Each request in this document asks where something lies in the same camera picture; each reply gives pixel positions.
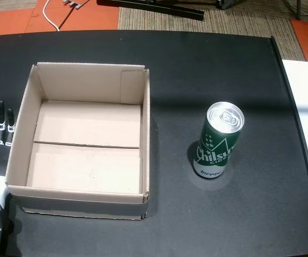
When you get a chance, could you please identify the black stand base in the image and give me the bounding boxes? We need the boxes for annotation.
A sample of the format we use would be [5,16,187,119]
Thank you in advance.
[216,0,248,11]

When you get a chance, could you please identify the white table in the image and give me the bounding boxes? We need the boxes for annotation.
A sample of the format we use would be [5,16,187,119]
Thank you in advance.
[281,59,308,188]

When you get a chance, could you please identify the thin black cable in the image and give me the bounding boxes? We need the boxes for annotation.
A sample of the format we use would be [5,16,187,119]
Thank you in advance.
[58,0,88,29]

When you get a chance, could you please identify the white cable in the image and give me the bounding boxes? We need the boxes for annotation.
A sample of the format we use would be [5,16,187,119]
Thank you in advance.
[42,0,61,32]

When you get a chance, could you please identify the black metal stand leg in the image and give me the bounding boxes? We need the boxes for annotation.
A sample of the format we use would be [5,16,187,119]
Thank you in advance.
[282,0,308,24]

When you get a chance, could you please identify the grey comb-shaped metal bracket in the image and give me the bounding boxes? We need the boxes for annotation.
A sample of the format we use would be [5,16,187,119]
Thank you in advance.
[62,0,89,10]

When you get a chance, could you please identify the long black metal bar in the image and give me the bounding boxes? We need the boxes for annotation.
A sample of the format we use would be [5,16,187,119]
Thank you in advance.
[96,0,205,21]

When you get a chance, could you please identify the open cardboard box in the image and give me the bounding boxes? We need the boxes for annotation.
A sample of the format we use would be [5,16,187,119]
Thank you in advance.
[5,62,151,221]

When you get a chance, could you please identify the green and white soda can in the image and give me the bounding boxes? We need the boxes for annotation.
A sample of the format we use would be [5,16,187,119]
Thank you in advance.
[192,101,245,180]

